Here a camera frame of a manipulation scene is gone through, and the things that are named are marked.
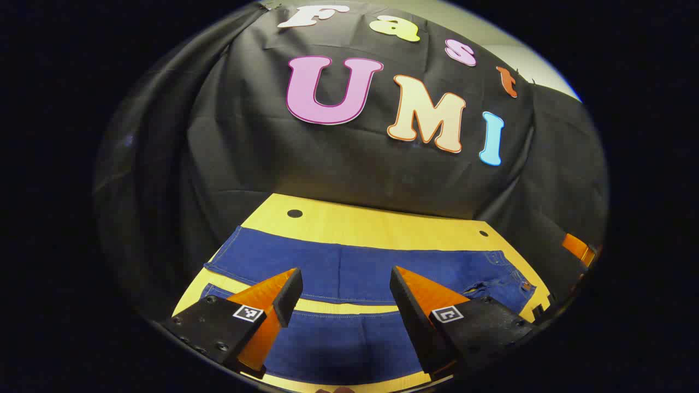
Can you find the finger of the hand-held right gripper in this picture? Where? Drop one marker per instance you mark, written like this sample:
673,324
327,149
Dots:
576,246

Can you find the black backdrop cloth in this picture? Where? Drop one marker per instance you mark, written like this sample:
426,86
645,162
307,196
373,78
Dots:
327,164

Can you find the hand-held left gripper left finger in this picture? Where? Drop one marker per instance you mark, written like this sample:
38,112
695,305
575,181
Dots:
288,297

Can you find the blue jeans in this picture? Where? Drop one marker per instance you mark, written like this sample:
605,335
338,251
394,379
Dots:
355,273

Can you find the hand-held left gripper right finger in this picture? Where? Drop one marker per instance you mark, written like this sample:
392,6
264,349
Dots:
409,311

